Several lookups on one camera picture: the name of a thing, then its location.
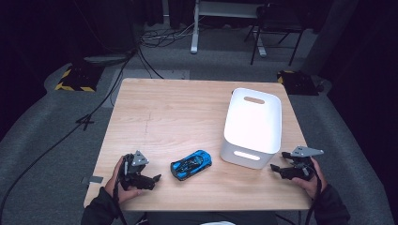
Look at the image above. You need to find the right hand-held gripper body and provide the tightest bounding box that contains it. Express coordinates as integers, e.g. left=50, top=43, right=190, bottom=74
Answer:
left=289, top=145, right=325, bottom=182

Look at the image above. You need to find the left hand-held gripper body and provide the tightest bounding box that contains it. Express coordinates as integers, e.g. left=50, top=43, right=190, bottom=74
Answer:
left=119, top=150, right=150, bottom=191

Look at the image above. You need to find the blue toy car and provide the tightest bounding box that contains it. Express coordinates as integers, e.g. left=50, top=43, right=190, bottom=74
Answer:
left=170, top=149, right=213, bottom=182

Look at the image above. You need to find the white plastic storage bin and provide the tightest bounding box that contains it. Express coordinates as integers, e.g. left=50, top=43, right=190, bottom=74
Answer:
left=220, top=87, right=283, bottom=171

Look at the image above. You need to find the person's right hand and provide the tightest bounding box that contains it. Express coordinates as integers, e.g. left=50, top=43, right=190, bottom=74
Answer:
left=292, top=157, right=329, bottom=200

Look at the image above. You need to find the person's left hand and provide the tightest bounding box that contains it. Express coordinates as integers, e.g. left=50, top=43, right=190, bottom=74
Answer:
left=104, top=155, right=145, bottom=204

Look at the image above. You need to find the black yellow striped floor base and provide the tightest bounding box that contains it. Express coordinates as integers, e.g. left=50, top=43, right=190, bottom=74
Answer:
left=54, top=64, right=105, bottom=93
left=276, top=69, right=320, bottom=97

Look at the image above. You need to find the grey round stand base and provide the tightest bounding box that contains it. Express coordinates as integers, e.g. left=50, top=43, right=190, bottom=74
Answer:
left=83, top=53, right=134, bottom=68

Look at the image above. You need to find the grey curtain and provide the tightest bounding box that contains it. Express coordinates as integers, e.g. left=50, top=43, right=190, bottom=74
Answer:
left=301, top=0, right=360, bottom=76

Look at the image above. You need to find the black chair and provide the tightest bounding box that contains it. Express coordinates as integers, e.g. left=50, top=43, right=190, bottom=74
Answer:
left=243, top=3, right=306, bottom=67

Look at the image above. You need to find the right hand-held gripper cable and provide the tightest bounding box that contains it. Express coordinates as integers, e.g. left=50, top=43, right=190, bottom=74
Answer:
left=304, top=162, right=323, bottom=225

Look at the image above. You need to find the hand-held gripper cable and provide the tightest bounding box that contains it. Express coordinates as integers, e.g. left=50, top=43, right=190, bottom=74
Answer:
left=112, top=154, right=130, bottom=225
left=304, top=162, right=323, bottom=225

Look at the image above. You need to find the left hand-held gripper cable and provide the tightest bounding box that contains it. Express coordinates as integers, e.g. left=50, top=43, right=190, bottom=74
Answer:
left=112, top=154, right=130, bottom=225

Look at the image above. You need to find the thick black floor cable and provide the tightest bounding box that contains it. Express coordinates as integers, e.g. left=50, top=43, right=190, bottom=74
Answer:
left=0, top=46, right=140, bottom=219

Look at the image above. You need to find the thin black floor cable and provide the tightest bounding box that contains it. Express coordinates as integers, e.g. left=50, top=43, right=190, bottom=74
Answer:
left=136, top=46, right=165, bottom=80

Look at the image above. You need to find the bundle of floor cables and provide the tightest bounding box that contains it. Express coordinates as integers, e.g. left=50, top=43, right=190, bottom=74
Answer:
left=139, top=22, right=195, bottom=49

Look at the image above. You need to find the white desk frame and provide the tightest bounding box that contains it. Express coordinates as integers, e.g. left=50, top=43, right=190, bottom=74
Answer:
left=190, top=0, right=268, bottom=58

